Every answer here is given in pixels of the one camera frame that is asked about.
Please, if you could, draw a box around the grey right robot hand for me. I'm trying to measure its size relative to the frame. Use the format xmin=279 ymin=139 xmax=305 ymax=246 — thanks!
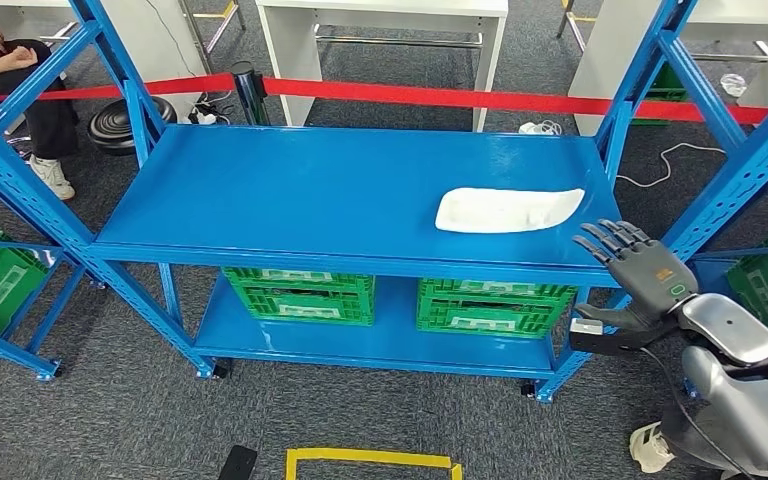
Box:
xmin=572 ymin=219 xmax=700 ymax=333

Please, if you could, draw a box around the white power adapter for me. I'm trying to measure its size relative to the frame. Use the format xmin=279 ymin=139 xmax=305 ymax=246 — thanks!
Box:
xmin=518 ymin=119 xmax=563 ymax=137

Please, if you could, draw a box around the black barrier post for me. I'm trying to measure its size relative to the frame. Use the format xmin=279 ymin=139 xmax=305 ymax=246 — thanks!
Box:
xmin=230 ymin=60 xmax=271 ymax=127

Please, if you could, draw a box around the black camera cable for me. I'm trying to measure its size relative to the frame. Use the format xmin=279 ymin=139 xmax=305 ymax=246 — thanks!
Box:
xmin=638 ymin=345 xmax=756 ymax=480

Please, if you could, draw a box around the chrome stool base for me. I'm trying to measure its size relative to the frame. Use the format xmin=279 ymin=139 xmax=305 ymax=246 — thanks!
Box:
xmin=2 ymin=132 xmax=35 ymax=162

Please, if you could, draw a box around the blue metal shelf rack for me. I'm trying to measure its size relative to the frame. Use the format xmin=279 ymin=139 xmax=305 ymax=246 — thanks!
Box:
xmin=685 ymin=218 xmax=768 ymax=362
xmin=0 ymin=225 xmax=104 ymax=384
xmin=0 ymin=0 xmax=768 ymax=405

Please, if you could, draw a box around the yellow floor tape square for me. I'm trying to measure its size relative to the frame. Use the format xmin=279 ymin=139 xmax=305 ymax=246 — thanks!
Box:
xmin=284 ymin=447 xmax=465 ymax=480

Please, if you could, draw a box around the white plastic tray part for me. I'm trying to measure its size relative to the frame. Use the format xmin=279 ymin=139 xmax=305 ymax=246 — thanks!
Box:
xmin=434 ymin=187 xmax=586 ymax=234

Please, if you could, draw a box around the clear plastic cup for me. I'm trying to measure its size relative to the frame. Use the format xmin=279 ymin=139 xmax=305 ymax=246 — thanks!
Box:
xmin=719 ymin=72 xmax=748 ymax=99

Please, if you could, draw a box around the white floor cable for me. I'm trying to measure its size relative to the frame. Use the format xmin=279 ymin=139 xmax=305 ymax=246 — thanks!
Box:
xmin=615 ymin=142 xmax=728 ymax=190

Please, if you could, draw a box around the red barrier belt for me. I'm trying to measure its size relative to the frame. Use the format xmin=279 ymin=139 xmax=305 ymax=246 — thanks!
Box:
xmin=0 ymin=72 xmax=768 ymax=127

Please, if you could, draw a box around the black round ribbed base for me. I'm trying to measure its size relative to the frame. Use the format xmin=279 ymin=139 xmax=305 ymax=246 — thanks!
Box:
xmin=87 ymin=96 xmax=179 ymax=158

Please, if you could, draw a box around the yellow floor tape strip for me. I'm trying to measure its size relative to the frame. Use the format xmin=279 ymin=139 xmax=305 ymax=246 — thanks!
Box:
xmin=193 ymin=1 xmax=236 ymax=20
xmin=559 ymin=0 xmax=597 ymax=24

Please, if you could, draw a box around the chrome table frame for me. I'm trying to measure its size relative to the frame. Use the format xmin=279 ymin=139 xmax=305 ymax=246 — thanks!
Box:
xmin=178 ymin=0 xmax=247 ymax=75

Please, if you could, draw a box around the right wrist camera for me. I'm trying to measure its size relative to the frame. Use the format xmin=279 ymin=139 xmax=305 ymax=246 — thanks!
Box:
xmin=568 ymin=316 xmax=680 ymax=359

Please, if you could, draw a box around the person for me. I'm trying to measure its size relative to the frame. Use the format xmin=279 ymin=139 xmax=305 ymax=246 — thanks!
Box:
xmin=627 ymin=404 xmax=756 ymax=480
xmin=0 ymin=0 xmax=81 ymax=202

